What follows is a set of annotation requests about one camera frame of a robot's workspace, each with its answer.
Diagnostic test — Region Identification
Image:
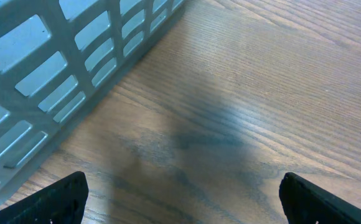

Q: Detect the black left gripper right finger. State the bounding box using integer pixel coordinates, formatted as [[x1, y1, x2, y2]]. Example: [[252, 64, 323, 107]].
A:
[[279, 172, 361, 224]]

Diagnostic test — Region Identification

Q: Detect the grey plastic basket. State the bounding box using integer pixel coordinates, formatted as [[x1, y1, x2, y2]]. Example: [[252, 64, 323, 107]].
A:
[[0, 0, 185, 206]]

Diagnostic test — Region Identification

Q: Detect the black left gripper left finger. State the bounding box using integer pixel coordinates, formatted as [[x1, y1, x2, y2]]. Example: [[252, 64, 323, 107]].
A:
[[0, 171, 88, 224]]

